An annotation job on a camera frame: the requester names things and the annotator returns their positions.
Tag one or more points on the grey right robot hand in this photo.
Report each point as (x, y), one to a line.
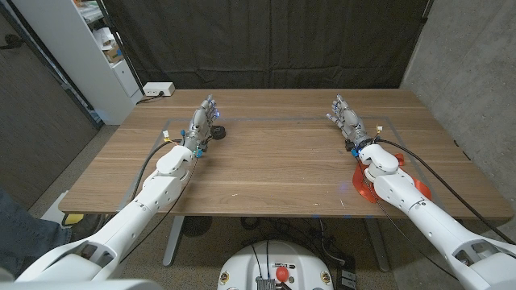
(351, 123)

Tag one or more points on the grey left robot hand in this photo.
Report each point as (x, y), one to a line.
(199, 127)

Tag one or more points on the orange ribbon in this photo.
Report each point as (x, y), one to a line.
(360, 181)

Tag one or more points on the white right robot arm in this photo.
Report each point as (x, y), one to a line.
(423, 217)

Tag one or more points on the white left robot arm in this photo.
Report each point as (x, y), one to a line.
(133, 209)

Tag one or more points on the black round tape roll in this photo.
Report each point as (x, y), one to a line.
(219, 133)

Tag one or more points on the white power outlet box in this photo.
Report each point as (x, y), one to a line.
(158, 88)

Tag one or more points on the black round floor fan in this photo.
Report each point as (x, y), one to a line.
(196, 225)

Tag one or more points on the black fabric curtain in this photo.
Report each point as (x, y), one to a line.
(266, 40)

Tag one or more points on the cardboard box with blue tape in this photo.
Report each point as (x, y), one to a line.
(113, 54)

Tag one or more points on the grey table leg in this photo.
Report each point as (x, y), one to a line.
(378, 245)
(173, 241)

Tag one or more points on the white shelf cabinet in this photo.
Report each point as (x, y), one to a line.
(76, 52)

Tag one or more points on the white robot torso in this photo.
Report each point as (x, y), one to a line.
(246, 266)

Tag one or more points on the dark shoe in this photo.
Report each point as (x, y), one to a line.
(86, 226)

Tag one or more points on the red emergency stop button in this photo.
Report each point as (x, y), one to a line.
(282, 274)

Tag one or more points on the person's leg in jeans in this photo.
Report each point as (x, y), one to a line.
(24, 237)

